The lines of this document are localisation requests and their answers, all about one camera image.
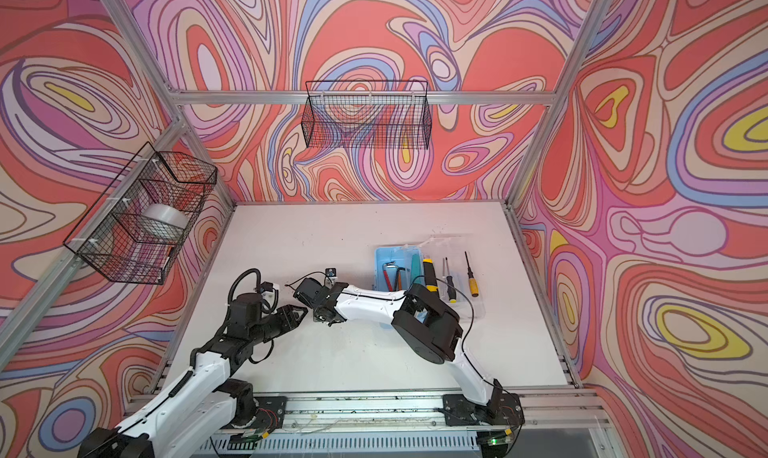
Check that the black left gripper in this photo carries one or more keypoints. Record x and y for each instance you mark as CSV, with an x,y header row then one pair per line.
x,y
286,318

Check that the yellow handle screwdriver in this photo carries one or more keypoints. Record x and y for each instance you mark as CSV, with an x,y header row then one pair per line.
x,y
472,282

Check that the black wire basket back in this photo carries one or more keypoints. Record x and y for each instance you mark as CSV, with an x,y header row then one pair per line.
x,y
367,114

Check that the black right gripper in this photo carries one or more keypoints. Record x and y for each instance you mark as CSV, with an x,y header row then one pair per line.
x,y
316,316

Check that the black wire basket left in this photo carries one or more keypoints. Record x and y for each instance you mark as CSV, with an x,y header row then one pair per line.
x,y
139,231

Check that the black wire basket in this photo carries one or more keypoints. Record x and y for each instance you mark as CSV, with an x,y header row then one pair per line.
x,y
139,231
367,114

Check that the red hex key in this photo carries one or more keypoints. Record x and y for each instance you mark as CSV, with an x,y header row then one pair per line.
x,y
386,269

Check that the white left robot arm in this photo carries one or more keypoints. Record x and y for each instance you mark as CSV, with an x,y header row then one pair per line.
x,y
207,396

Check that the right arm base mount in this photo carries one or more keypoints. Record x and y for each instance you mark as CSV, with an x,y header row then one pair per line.
x,y
503,408

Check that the yellow black utility knife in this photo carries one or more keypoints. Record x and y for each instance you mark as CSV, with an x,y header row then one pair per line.
x,y
429,275

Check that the black hex key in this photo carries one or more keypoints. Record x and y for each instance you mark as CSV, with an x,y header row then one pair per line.
x,y
397,275

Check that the grey tape roll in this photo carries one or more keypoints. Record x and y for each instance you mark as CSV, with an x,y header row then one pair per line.
x,y
163,223

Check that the teal utility knife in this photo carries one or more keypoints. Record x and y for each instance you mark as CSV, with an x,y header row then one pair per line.
x,y
416,268

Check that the blue plastic tool box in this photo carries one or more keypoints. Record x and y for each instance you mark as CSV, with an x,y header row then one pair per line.
x,y
440,263

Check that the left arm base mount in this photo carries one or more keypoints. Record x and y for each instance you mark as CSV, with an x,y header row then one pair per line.
x,y
259,413

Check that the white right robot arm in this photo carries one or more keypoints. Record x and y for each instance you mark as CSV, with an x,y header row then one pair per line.
x,y
427,324

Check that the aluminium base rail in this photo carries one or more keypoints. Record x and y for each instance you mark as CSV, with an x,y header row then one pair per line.
x,y
560,423

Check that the black yellow grip screwdriver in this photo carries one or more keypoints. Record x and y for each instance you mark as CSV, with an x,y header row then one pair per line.
x,y
449,282

